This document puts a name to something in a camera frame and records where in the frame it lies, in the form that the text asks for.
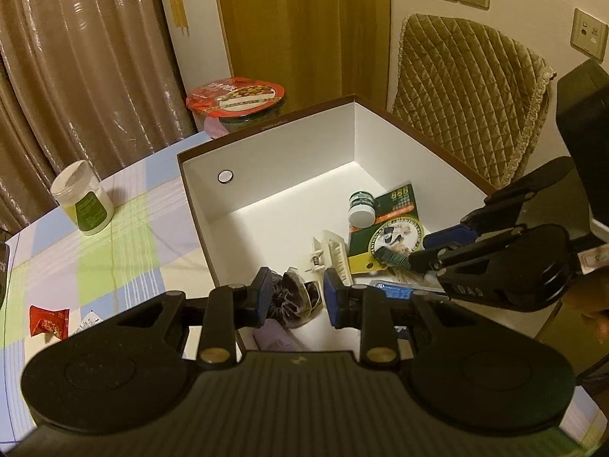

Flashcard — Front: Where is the desktop with checked cloth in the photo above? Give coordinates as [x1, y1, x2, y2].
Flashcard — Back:
[0, 131, 600, 443]

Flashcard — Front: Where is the pink plastic bag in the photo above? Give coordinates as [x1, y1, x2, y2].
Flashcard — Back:
[204, 113, 229, 140]

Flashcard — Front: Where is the red candy wrapper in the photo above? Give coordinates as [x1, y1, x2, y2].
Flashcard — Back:
[29, 305, 70, 341]

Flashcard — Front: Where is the person's right hand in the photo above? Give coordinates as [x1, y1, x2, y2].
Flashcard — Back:
[561, 271, 609, 344]

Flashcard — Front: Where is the purple card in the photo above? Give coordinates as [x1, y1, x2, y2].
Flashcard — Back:
[252, 319, 308, 353]

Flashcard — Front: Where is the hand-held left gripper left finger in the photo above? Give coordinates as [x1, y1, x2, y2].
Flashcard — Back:
[114, 267, 274, 369]

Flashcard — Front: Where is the small white medicine bottle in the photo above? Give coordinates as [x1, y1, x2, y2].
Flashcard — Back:
[349, 190, 378, 228]

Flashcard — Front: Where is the beige curtain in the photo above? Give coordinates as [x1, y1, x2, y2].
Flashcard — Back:
[0, 0, 196, 234]

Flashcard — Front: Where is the white plastic clip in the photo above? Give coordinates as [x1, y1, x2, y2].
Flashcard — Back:
[311, 230, 355, 283]

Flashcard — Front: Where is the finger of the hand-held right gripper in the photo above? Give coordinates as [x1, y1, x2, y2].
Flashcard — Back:
[422, 156, 579, 251]
[408, 228, 529, 277]

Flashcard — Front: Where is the blue rectangular pack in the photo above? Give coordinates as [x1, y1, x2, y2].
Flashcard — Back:
[368, 278, 450, 302]

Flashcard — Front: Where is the dark pouch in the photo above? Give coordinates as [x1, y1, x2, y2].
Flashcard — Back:
[269, 271, 325, 329]

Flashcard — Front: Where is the dark glass jar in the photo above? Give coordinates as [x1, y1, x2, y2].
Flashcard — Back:
[0, 243, 10, 308]

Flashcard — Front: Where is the wooden door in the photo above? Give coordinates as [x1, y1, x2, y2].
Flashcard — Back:
[210, 0, 392, 120]

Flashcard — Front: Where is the brown cardboard box white inside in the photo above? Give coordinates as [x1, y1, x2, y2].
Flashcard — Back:
[176, 95, 498, 353]

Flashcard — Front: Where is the small white sachet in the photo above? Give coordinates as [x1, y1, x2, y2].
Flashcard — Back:
[72, 311, 103, 336]

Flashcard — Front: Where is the clear jar with green label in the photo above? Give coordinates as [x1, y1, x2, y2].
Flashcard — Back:
[51, 160, 115, 235]

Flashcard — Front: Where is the green printed packet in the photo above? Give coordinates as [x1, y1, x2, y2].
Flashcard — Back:
[347, 181, 425, 274]

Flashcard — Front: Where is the quilted chair back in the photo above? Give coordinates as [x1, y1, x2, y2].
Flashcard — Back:
[390, 13, 557, 191]

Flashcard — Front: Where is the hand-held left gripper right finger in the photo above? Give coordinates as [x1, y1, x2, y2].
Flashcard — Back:
[324, 269, 474, 367]

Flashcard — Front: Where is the red instant noodle bowl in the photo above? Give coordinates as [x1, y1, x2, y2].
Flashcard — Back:
[185, 76, 286, 122]

